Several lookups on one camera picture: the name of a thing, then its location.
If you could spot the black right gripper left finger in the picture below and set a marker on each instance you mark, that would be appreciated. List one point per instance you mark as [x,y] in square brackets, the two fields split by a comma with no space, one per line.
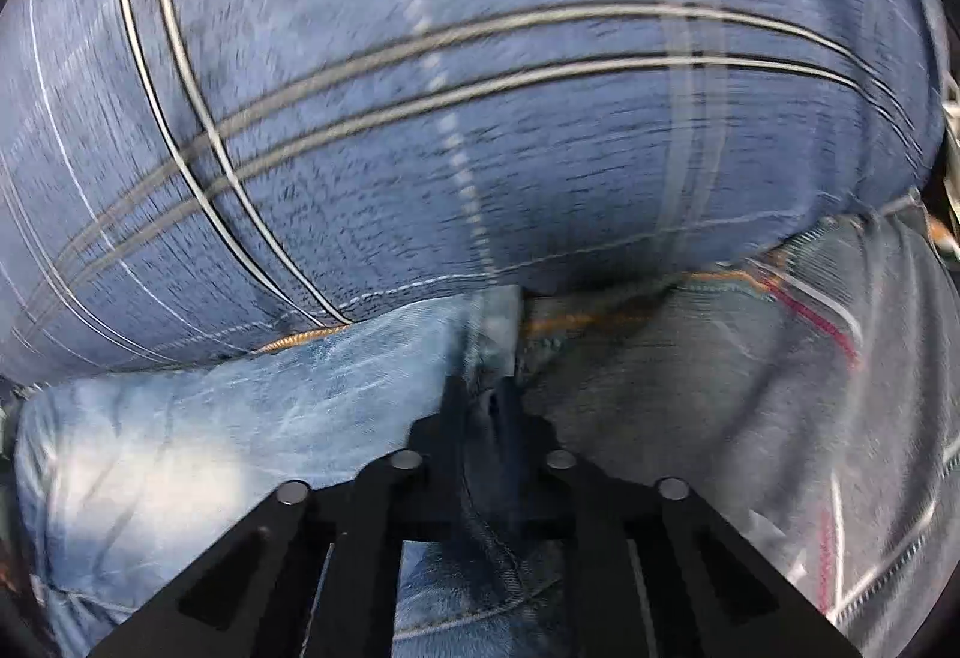
[310,572]

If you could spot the light blue denim pants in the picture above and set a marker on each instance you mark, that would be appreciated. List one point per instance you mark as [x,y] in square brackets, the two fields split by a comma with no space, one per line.
[124,479]

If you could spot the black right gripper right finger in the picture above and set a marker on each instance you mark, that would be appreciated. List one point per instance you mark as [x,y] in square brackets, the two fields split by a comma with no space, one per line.
[649,570]

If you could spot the blue plaid pillow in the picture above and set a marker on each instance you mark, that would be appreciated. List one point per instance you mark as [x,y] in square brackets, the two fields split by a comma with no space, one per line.
[187,180]

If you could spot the grey star-patterned bed sheet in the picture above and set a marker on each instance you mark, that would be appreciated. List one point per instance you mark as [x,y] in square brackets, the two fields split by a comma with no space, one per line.
[810,395]

